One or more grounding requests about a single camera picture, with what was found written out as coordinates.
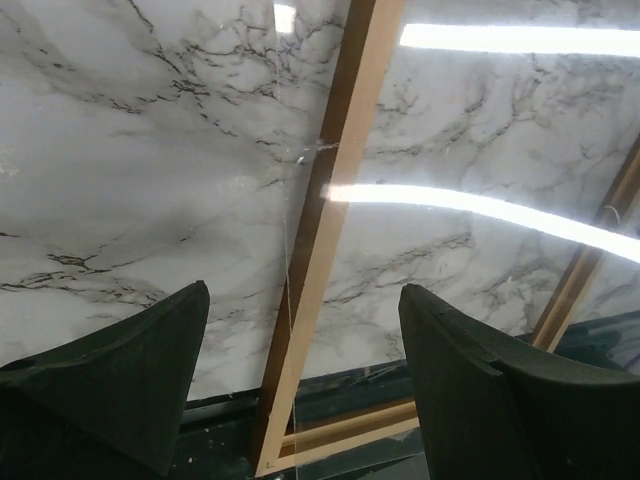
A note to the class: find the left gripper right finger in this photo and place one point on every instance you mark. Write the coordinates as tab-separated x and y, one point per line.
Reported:
491	406

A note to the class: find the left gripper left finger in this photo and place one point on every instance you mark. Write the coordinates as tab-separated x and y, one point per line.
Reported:
108	405

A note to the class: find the clear acrylic glass sheet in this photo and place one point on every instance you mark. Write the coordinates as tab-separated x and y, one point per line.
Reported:
519	115

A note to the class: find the brown wooden picture frame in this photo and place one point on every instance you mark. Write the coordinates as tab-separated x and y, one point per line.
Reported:
601	280

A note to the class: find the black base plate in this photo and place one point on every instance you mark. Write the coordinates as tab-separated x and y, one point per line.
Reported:
215	432

